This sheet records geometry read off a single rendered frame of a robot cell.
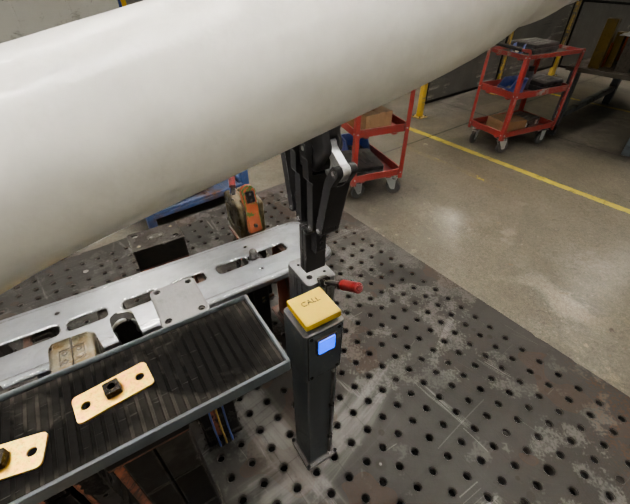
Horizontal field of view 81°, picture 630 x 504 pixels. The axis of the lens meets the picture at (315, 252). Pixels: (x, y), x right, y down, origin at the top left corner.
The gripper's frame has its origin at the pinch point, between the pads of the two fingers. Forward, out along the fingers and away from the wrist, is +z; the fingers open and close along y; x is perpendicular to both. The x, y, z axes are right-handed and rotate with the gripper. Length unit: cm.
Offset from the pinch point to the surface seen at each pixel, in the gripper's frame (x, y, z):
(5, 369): 45, 28, 27
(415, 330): -43, 12, 57
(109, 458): 28.7, -6.9, 11.1
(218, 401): 17.1, -6.9, 11.1
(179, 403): 21.0, -4.8, 11.1
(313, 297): -0.9, 1.3, 11.0
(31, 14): 33, 814, 44
